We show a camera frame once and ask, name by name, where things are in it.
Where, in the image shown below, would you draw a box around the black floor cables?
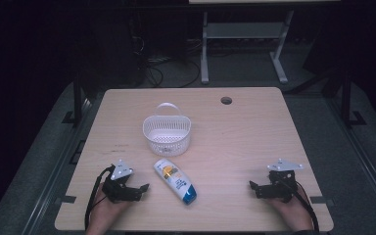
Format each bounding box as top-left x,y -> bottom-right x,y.
131,35 -> 202,89

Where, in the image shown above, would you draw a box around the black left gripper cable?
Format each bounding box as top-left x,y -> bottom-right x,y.
83,165 -> 116,230

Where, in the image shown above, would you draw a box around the white bottle with blue cap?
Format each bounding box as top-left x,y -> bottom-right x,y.
153,158 -> 198,206

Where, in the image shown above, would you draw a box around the grey metal stand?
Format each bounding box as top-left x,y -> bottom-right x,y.
200,9 -> 295,85

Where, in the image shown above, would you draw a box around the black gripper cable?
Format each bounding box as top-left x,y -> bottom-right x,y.
292,180 -> 321,233
83,165 -> 116,230

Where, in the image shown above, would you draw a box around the black upright post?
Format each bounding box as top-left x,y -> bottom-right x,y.
341,71 -> 367,128
62,72 -> 84,126

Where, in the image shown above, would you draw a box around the metal floor rail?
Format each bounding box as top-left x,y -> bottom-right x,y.
22,97 -> 91,235
328,97 -> 376,227

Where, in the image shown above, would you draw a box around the white plastic basket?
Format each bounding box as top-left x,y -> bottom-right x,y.
142,102 -> 193,157

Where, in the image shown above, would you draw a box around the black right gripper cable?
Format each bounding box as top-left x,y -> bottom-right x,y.
292,180 -> 321,233

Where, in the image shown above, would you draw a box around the person's left hand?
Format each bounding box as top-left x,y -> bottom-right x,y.
86,183 -> 130,229

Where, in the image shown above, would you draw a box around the person's right hand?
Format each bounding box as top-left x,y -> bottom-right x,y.
267,189 -> 312,229

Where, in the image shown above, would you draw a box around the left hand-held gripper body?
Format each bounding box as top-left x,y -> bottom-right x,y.
101,159 -> 145,204

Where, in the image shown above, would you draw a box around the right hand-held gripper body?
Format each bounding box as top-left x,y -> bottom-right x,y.
256,158 -> 305,204

